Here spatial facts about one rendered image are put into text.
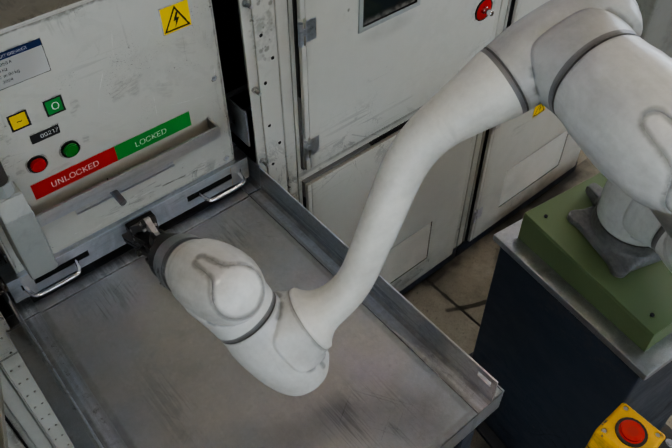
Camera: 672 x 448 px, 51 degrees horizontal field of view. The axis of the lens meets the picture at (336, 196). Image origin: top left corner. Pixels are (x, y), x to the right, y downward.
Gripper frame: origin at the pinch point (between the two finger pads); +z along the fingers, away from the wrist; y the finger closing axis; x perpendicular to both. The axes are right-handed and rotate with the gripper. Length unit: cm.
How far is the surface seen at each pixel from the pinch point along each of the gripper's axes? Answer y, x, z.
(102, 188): -8.5, 0.3, 9.1
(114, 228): 2.0, 0.7, 18.4
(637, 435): 49, 43, -60
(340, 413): 36.5, 12.1, -26.3
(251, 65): -18.3, 34.6, 3.4
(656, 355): 58, 71, -45
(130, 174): -8.5, 6.0, 9.1
